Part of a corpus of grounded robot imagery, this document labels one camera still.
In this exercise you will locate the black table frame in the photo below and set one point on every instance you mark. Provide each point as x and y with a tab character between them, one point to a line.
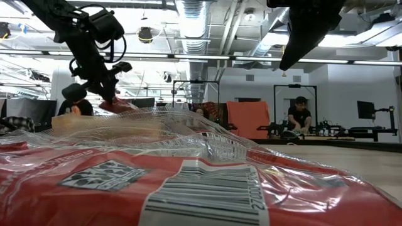
345	144

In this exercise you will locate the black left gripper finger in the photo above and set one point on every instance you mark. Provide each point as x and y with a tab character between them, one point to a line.
110	91
102	92

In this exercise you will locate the black monitor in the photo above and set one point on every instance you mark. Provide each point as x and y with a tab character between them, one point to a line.
366	110

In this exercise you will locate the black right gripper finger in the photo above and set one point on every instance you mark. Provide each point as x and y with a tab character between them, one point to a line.
307	28

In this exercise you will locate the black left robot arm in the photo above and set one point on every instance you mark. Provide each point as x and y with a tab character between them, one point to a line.
50	12

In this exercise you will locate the plaid cloth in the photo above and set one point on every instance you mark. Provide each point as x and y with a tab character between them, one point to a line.
22	123

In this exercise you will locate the black metal frame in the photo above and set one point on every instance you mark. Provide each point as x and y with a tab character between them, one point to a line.
196	81
295	85

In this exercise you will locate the red popcorn bag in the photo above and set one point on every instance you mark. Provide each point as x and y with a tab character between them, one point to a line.
94	194
121	106

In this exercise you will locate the long ceiling light strip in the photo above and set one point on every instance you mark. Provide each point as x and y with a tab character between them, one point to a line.
201	57

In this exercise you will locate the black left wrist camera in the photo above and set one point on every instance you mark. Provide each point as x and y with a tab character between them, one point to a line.
105	25

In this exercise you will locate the silver ventilation duct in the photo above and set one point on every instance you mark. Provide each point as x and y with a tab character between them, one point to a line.
193	19
270	31

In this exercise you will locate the black background workstation table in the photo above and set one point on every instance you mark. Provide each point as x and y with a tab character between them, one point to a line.
373	131

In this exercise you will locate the black background panel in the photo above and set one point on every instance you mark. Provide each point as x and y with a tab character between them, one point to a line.
144	103

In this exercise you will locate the black partition panel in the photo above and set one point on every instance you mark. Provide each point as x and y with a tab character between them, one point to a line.
31	110

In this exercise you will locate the white column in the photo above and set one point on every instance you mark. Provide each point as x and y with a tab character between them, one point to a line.
56	81

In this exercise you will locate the black background robot arms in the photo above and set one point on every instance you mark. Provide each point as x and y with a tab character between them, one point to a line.
326	129

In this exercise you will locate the red patterned cloth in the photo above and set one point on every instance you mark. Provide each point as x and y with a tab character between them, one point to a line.
216	111

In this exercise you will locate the person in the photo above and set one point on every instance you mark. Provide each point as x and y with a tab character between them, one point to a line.
298	114
84	107

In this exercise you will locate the orange cloth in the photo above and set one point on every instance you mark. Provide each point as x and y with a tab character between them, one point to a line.
248	119

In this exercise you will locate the black hanging ceiling device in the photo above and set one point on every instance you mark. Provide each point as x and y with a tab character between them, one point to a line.
145	34

